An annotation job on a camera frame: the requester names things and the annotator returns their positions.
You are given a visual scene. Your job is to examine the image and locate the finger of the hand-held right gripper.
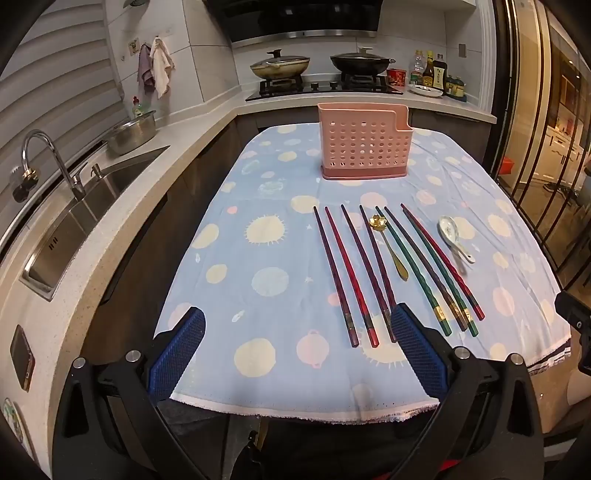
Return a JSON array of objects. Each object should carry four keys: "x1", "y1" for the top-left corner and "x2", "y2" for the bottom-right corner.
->
[{"x1": 555, "y1": 291, "x2": 591, "y2": 329}]

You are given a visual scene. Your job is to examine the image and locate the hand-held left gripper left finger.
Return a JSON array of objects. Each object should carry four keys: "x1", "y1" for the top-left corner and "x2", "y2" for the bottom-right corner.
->
[{"x1": 52, "y1": 305, "x2": 209, "y2": 480}]

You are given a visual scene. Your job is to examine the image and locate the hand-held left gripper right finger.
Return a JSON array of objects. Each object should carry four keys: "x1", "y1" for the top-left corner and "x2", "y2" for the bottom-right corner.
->
[{"x1": 392, "y1": 303, "x2": 546, "y2": 480}]

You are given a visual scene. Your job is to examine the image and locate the green chopstick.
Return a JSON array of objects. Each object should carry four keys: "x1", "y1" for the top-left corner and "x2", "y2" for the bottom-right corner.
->
[
  {"x1": 375, "y1": 206, "x2": 452, "y2": 336},
  {"x1": 403, "y1": 209, "x2": 478, "y2": 336}
]

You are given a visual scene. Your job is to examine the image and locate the gold metal spoon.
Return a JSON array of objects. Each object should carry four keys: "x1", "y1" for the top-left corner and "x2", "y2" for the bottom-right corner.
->
[{"x1": 368, "y1": 216, "x2": 409, "y2": 281}]

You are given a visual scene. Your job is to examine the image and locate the red chopstick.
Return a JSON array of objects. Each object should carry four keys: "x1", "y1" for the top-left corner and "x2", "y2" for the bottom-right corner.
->
[
  {"x1": 325, "y1": 206, "x2": 380, "y2": 348},
  {"x1": 400, "y1": 203, "x2": 486, "y2": 321}
]

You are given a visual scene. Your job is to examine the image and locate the dark brown chopstick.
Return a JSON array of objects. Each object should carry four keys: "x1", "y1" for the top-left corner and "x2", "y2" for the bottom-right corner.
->
[
  {"x1": 385, "y1": 207, "x2": 468, "y2": 332},
  {"x1": 313, "y1": 206, "x2": 360, "y2": 348},
  {"x1": 341, "y1": 204, "x2": 398, "y2": 343},
  {"x1": 359, "y1": 204, "x2": 399, "y2": 308}
]

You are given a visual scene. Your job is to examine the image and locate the white ceramic spoon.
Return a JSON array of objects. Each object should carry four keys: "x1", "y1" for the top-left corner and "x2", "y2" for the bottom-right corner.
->
[{"x1": 438, "y1": 216, "x2": 476, "y2": 265}]

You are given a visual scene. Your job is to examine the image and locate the pink perforated utensil holder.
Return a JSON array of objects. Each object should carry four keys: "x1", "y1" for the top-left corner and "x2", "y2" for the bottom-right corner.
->
[{"x1": 317, "y1": 103, "x2": 411, "y2": 180}]

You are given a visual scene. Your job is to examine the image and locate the person's dark trousers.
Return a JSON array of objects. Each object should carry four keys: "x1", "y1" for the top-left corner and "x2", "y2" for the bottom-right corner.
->
[{"x1": 152, "y1": 399, "x2": 444, "y2": 480}]

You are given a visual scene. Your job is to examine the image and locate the stainless steel sink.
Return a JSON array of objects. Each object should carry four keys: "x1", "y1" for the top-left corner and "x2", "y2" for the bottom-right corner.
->
[{"x1": 21, "y1": 145, "x2": 171, "y2": 301}]

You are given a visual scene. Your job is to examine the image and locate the blue printed tablecloth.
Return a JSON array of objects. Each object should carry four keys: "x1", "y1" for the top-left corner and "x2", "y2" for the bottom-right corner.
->
[{"x1": 154, "y1": 122, "x2": 573, "y2": 423}]

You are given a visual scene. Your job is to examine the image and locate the dark smartphone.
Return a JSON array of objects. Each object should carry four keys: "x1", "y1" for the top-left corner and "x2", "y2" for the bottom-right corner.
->
[{"x1": 10, "y1": 324, "x2": 36, "y2": 393}]

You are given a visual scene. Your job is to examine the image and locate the black framed glass door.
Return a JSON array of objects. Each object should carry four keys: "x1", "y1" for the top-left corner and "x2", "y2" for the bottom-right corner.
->
[{"x1": 492, "y1": 0, "x2": 591, "y2": 296}]

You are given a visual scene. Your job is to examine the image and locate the round patterned coaster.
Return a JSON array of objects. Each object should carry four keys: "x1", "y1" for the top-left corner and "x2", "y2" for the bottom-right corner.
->
[{"x1": 0, "y1": 398, "x2": 24, "y2": 455}]

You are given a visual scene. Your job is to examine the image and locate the chrome kitchen faucet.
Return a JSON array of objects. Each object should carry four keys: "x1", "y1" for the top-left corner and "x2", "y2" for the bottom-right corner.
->
[{"x1": 21, "y1": 130, "x2": 88, "y2": 200}]

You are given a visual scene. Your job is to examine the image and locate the stainless steel pot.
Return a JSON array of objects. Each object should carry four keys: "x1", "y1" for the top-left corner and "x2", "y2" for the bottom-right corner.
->
[{"x1": 105, "y1": 110, "x2": 158, "y2": 156}]

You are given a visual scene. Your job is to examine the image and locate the dark soy sauce bottle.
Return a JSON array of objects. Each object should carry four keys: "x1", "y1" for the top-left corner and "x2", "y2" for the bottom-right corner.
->
[{"x1": 433, "y1": 54, "x2": 450, "y2": 93}]

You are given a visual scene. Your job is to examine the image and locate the black gas stove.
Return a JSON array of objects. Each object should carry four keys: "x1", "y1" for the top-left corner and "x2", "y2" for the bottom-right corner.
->
[{"x1": 245, "y1": 74, "x2": 404, "y2": 102}]

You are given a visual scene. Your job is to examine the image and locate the clear plastic bottle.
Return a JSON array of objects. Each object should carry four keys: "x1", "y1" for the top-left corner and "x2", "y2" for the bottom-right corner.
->
[{"x1": 410, "y1": 50, "x2": 426, "y2": 86}]

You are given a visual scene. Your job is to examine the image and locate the white hanging towel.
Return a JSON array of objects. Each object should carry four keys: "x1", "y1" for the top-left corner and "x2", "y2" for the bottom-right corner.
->
[{"x1": 148, "y1": 38, "x2": 175, "y2": 99}]

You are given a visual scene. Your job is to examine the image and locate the purple hanging towel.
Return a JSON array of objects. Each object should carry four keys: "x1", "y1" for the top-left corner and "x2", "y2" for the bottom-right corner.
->
[{"x1": 137, "y1": 44, "x2": 156, "y2": 93}]

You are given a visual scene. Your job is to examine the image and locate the black wok with lid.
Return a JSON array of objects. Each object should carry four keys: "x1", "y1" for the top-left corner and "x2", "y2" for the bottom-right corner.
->
[{"x1": 329, "y1": 46, "x2": 397, "y2": 77}]

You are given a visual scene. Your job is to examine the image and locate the beige wok with lid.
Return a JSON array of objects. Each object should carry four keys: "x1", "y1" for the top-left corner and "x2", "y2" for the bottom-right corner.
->
[{"x1": 250, "y1": 48, "x2": 311, "y2": 79}]

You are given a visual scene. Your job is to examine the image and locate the white window blinds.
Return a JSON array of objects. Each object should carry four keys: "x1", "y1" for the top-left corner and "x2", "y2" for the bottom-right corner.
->
[{"x1": 0, "y1": 0, "x2": 127, "y2": 153}]

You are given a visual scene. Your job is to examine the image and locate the black range hood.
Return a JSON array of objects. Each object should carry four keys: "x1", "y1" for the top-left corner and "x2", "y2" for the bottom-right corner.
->
[{"x1": 203, "y1": 0, "x2": 384, "y2": 49}]

